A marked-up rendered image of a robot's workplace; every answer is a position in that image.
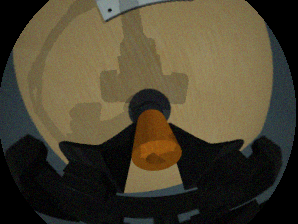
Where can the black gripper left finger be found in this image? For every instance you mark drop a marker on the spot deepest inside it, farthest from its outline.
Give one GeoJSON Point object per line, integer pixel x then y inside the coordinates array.
{"type": "Point", "coordinates": [113, 157]}

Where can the dark grey round pedestal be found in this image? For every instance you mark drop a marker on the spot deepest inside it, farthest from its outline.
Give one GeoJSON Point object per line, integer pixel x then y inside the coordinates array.
{"type": "Point", "coordinates": [147, 99]}

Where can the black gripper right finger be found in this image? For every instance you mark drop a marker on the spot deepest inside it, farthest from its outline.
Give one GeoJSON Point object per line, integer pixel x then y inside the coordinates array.
{"type": "Point", "coordinates": [198, 156]}

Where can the orange knob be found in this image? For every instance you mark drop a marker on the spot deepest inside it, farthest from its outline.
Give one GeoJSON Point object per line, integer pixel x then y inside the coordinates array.
{"type": "Point", "coordinates": [154, 146]}

